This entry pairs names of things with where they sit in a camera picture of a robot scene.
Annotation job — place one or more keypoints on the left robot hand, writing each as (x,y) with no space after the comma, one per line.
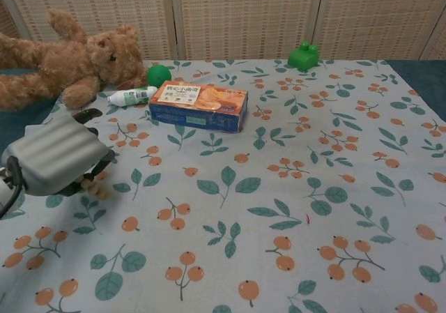
(55,156)

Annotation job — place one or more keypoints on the brown teddy bear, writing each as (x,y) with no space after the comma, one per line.
(69,62)

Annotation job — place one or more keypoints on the white bottle with green label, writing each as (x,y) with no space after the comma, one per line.
(130,96)

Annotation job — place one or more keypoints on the green ball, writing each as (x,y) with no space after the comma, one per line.
(158,76)

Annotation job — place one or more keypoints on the bamboo screen panel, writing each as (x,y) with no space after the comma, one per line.
(244,16)
(437,46)
(115,9)
(376,16)
(7,22)

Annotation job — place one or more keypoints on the blue and orange cookie box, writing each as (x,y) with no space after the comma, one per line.
(195,100)

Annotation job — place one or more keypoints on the floral print tablecloth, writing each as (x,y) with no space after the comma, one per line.
(244,187)

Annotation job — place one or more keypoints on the small pink thread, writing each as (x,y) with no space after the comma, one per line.
(307,219)

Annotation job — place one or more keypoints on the green toy building block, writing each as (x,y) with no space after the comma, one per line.
(303,60)

